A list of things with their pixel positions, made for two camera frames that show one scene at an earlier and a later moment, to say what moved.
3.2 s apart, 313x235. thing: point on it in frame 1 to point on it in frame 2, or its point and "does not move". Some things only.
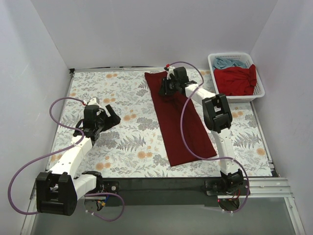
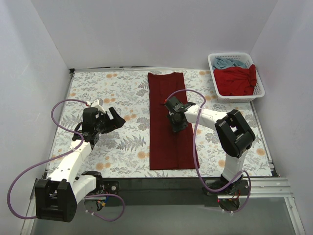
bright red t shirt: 235,81 does not move
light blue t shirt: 219,62 does not move
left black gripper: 103,120 does not move
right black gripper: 167,85 to 178,107
